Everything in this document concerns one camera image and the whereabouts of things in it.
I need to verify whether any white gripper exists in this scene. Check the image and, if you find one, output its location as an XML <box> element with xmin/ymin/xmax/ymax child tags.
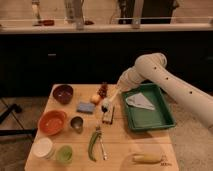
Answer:
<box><xmin>117</xmin><ymin>67</ymin><xmax>146</xmax><ymax>92</ymax></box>

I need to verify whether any white dish brush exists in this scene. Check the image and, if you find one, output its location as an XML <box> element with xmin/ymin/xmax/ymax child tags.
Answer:
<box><xmin>101</xmin><ymin>89</ymin><xmax>120</xmax><ymax>113</ymax></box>

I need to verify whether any green plastic tray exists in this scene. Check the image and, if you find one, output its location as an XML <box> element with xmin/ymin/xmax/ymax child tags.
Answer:
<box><xmin>122</xmin><ymin>83</ymin><xmax>175</xmax><ymax>132</ymax></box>

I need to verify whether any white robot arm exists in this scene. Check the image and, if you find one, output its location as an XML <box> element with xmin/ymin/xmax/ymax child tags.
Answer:
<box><xmin>117</xmin><ymin>53</ymin><xmax>213</xmax><ymax>132</ymax></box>

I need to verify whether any dark maroon bowl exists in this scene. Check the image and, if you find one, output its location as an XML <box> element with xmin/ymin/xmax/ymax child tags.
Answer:
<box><xmin>53</xmin><ymin>84</ymin><xmax>73</xmax><ymax>105</ymax></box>

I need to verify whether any red orange bowl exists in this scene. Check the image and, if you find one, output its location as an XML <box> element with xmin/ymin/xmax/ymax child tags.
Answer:
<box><xmin>38</xmin><ymin>110</ymin><xmax>67</xmax><ymax>136</ymax></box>

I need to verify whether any grey cloth in tray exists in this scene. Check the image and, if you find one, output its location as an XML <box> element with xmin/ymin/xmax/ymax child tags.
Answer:
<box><xmin>125</xmin><ymin>93</ymin><xmax>155</xmax><ymax>110</ymax></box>

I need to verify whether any wooden block toy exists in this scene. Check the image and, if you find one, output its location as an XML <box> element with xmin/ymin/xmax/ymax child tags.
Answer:
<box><xmin>102</xmin><ymin>106</ymin><xmax>115</xmax><ymax>124</ymax></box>

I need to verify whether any small yellow fruit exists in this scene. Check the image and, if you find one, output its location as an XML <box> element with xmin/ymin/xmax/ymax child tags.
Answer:
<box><xmin>90</xmin><ymin>94</ymin><xmax>101</xmax><ymax>105</ymax></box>

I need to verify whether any blue sponge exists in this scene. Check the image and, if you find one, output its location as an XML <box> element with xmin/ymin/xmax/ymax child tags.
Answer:
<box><xmin>77</xmin><ymin>102</ymin><xmax>95</xmax><ymax>114</ymax></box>

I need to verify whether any metal spoon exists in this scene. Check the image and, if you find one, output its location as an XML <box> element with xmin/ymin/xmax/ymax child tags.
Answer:
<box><xmin>96</xmin><ymin>126</ymin><xmax>108</xmax><ymax>160</ymax></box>

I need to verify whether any small metal cup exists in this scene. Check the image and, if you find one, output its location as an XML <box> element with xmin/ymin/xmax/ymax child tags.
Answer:
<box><xmin>70</xmin><ymin>116</ymin><xmax>83</xmax><ymax>134</ymax></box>

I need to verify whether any light green cup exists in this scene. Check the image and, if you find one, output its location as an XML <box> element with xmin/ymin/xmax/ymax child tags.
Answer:
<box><xmin>55</xmin><ymin>145</ymin><xmax>72</xmax><ymax>164</ymax></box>

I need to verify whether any white round container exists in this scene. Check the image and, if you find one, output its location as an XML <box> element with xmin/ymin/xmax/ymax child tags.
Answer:
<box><xmin>33</xmin><ymin>137</ymin><xmax>54</xmax><ymax>159</ymax></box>

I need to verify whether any black chair base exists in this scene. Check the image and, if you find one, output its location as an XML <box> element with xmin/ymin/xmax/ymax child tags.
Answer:
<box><xmin>0</xmin><ymin>98</ymin><xmax>37</xmax><ymax>137</ymax></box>

